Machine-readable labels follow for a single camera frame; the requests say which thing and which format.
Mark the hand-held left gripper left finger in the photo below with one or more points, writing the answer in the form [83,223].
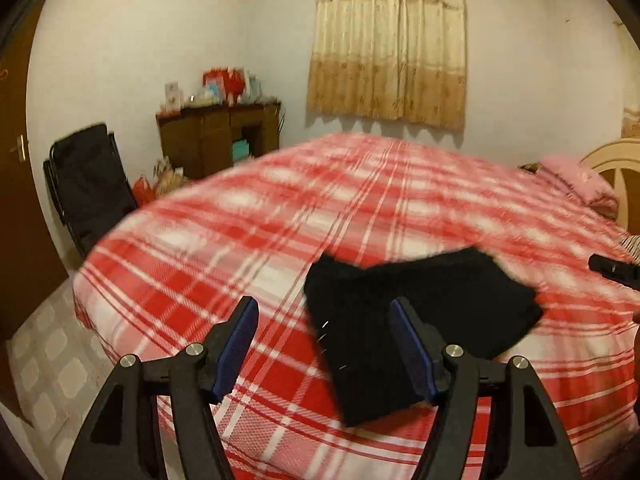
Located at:
[235,355]

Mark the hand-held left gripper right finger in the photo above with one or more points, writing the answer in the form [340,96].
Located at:
[414,355]

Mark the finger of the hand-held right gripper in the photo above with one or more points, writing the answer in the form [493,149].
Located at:
[617,271]

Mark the black pants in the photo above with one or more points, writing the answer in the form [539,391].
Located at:
[360,320]

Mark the person's striped shirt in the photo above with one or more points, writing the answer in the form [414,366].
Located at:
[632,245]

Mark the pink pillow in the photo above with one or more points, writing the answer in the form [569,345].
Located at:
[580,182]

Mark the cream wooden headboard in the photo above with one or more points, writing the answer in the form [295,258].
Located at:
[617,160]

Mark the red plaid bed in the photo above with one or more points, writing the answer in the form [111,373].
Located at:
[240,240]

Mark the red bag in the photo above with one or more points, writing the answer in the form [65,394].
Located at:
[144,191]

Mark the floral patterned bag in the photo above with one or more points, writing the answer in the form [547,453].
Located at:
[170,177]

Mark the teal box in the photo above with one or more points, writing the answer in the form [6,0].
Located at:
[241,149]

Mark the brown wooden desk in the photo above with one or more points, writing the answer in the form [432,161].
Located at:
[200,135]

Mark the black folding chair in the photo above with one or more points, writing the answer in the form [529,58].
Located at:
[90,185]

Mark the brown wooden door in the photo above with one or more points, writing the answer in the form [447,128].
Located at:
[20,240]

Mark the teal gift bag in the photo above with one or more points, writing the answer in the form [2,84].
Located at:
[254,90]

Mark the white greeting card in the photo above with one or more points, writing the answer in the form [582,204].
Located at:
[172,96]

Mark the red gift bags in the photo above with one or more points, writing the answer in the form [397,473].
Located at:
[227,85]

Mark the beige patterned curtain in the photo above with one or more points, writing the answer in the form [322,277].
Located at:
[390,50]

